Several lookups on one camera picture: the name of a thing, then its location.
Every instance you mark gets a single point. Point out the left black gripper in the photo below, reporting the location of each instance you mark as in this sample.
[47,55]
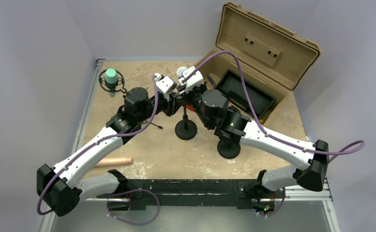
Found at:
[171,105]

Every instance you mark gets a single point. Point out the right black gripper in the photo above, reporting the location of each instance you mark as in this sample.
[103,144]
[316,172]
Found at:
[186,95]

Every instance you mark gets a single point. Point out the round base clip stand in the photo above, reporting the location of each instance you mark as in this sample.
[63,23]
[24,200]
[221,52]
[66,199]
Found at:
[185,129]

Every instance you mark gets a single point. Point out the white microphone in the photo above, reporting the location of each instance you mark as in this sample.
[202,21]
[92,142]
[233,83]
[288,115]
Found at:
[179,74]

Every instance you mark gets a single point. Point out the round base shock mount stand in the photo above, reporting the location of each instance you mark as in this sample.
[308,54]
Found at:
[229,148]

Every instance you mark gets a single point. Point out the pink microphone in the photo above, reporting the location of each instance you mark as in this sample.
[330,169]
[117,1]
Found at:
[114,162]

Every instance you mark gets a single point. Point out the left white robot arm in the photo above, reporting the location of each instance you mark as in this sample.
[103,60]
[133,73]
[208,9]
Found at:
[57,186]

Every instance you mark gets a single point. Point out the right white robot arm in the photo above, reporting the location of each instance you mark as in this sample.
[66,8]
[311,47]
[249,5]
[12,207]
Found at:
[307,166]

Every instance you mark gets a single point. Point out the black tripod mic stand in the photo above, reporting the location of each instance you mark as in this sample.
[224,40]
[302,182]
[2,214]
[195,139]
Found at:
[120,88]

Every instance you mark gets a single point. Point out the green microphone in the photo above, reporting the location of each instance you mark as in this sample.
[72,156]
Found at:
[111,81]

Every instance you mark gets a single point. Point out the red adjustable wrench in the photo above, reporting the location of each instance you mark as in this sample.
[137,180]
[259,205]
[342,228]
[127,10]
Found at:
[191,108]

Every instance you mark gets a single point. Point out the tan plastic tool case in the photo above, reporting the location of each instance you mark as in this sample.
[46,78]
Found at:
[273,58]

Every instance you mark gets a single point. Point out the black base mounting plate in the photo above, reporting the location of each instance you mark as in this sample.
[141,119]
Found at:
[238,193]

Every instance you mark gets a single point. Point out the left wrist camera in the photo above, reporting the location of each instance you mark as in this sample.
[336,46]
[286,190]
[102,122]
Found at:
[165,85]

